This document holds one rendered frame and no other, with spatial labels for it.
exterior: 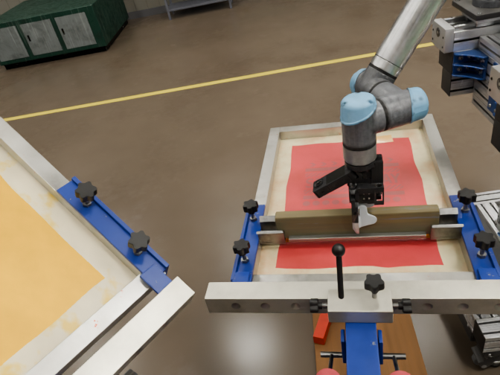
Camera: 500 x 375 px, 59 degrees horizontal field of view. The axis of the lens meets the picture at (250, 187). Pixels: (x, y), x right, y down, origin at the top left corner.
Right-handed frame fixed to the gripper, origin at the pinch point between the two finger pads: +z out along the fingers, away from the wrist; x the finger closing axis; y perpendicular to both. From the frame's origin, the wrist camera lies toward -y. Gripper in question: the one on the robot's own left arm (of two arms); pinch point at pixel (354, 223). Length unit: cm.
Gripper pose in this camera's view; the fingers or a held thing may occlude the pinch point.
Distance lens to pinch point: 118.8
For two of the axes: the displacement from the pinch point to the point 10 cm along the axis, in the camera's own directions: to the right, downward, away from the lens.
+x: 1.4, -6.0, 7.9
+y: 9.7, -0.6, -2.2
